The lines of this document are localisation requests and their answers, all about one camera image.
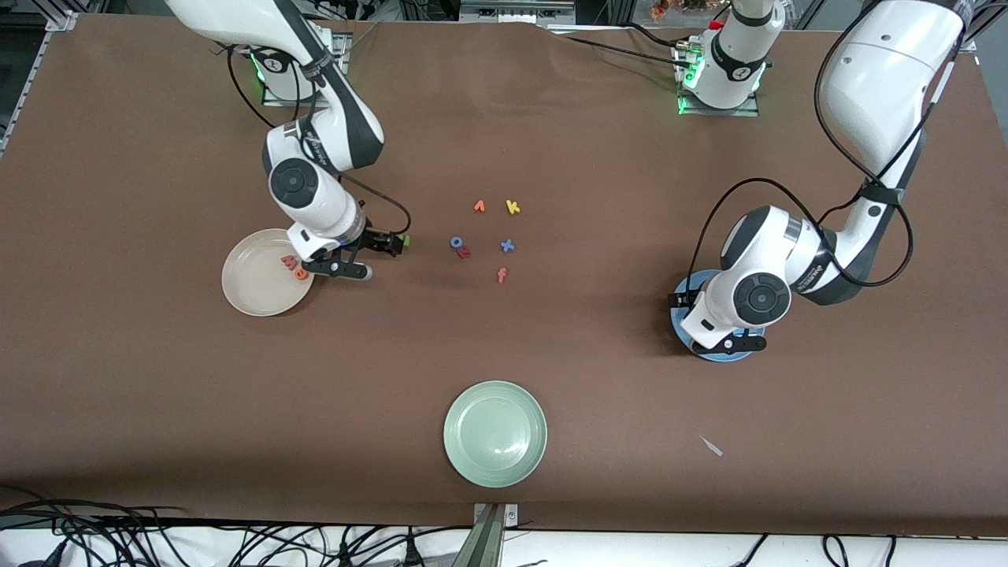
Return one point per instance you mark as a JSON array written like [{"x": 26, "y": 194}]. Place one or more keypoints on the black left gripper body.
[{"x": 682, "y": 300}]

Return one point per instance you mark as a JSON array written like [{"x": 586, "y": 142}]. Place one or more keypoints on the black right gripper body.
[{"x": 376, "y": 239}]

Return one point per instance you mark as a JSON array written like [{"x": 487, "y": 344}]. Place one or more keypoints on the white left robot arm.
[{"x": 890, "y": 79}]

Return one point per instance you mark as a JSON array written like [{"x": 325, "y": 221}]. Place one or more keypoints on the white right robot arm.
[{"x": 315, "y": 189}]

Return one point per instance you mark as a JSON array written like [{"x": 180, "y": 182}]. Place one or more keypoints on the blue plate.
[{"x": 713, "y": 357}]

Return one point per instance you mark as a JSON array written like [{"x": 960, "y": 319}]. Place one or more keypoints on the beige brown plate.
[{"x": 264, "y": 283}]

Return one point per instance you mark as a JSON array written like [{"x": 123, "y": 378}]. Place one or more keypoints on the brown table cover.
[{"x": 504, "y": 354}]

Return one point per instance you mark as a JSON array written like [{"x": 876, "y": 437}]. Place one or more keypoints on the small white paper scrap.
[{"x": 713, "y": 447}]

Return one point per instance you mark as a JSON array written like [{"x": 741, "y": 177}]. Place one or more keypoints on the pale green plate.
[{"x": 495, "y": 434}]

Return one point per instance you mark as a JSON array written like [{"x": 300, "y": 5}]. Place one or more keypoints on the grey equipment box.
[{"x": 516, "y": 12}]

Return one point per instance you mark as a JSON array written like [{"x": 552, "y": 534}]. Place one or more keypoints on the orange dried flowers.
[{"x": 669, "y": 8}]

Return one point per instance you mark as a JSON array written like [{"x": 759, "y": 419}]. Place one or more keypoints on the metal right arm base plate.
[{"x": 340, "y": 75}]

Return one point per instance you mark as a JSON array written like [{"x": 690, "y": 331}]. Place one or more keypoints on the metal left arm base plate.
[{"x": 720, "y": 113}]

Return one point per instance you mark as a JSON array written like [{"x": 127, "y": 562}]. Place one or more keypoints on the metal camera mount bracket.
[{"x": 488, "y": 543}]

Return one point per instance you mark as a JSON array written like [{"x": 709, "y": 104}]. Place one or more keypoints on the aluminium frame profile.
[
  {"x": 976, "y": 31},
  {"x": 35, "y": 71}
]

